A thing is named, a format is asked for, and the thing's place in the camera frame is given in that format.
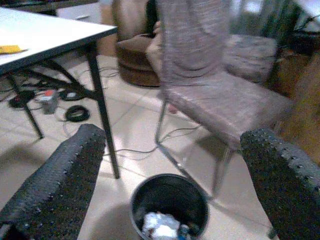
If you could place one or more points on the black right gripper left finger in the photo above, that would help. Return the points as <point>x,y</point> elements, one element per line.
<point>47,190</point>

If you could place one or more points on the grey patterned seat cushion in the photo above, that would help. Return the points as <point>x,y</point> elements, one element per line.
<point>250,57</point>

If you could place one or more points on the brown round pouf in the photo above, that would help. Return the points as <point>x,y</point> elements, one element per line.
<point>135,70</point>

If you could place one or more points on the white folding table black legs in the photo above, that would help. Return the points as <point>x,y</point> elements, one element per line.
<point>50,32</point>

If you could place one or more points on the person in beige trousers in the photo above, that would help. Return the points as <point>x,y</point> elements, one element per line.
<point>153,50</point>

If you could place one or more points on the black box device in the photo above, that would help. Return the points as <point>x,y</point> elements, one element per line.
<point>21,98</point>

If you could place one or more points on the yellow flat item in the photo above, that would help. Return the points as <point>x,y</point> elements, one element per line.
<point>10,49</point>

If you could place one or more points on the grey woven metal-frame chair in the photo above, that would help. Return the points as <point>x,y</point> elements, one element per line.
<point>200,50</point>

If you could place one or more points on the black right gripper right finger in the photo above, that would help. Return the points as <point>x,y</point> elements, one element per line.
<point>285,185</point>

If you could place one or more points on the brown cardboard box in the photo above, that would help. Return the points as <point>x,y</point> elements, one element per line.
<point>305,100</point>

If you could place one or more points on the grey box with red button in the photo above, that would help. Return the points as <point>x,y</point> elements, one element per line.
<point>48,103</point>

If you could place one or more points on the black flat disc device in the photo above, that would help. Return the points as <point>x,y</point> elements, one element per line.
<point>71,95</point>

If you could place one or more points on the black round rubbish bin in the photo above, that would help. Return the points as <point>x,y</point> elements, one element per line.
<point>170,192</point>

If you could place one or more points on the white drawer cabinet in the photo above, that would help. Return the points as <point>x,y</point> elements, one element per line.
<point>85,12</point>

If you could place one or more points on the crumpled white paper trash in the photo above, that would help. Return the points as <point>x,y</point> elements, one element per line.
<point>160,225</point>

